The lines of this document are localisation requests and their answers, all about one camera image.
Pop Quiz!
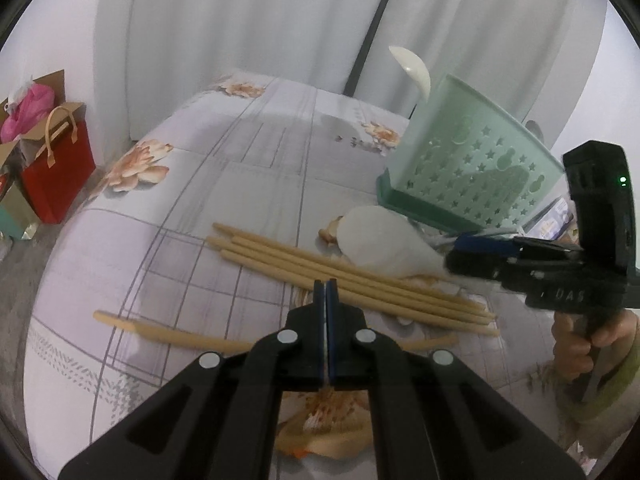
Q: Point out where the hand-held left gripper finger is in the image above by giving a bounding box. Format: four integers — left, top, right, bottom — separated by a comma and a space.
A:
326, 280, 587, 480
57, 280, 327, 480

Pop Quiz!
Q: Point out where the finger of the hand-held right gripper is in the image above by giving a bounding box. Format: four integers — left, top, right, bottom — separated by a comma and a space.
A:
452, 231, 581, 259
444, 249, 527, 292

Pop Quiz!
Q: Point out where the green plastic utensil holder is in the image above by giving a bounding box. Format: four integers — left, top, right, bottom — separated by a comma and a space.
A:
376, 74, 566, 233

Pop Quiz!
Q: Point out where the white rice paddle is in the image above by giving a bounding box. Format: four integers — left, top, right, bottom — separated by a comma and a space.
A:
336, 206, 451, 282

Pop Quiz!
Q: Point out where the person's right forearm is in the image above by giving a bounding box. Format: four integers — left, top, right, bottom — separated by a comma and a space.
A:
530, 335, 640, 471

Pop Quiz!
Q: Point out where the person's right hand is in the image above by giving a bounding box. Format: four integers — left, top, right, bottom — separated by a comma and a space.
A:
551, 309, 640, 383

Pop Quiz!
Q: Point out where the printed packet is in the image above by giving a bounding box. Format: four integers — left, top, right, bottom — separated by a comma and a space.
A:
525, 197, 577, 241

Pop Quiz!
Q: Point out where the beige knit clothing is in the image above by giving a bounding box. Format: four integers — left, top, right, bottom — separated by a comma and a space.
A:
275, 425, 373, 462

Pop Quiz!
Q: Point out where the small white plastic spoon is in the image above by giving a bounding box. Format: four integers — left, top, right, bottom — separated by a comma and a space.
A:
389, 46, 432, 106

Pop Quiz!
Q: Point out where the dark vertical pole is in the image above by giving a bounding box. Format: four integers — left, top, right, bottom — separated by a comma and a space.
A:
342, 0, 407, 97

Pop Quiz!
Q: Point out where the red gift bag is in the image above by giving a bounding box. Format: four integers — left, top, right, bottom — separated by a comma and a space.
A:
20, 101, 97, 225

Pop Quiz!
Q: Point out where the white curtain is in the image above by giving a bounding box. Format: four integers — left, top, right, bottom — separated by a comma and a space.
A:
97, 0, 608, 146

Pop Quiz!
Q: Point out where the teal and gold box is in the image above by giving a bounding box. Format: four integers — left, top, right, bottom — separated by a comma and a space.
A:
0, 172, 43, 242

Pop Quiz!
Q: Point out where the brown cardboard box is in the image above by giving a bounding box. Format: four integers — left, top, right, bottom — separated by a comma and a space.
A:
0, 69, 86, 161

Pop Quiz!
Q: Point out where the pink plastic bag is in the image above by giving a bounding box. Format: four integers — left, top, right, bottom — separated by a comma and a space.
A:
0, 84, 55, 143

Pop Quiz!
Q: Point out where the small white plastic bag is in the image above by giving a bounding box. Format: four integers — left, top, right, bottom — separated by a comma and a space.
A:
4, 76, 37, 111

